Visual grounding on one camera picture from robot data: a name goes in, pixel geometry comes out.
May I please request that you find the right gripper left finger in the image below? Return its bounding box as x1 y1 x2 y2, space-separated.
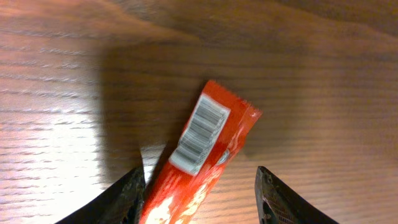
57 166 146 224

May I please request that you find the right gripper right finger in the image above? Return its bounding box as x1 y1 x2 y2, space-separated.
254 166 337 224

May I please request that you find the red coffee stick sachet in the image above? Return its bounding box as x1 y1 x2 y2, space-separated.
140 80 262 224

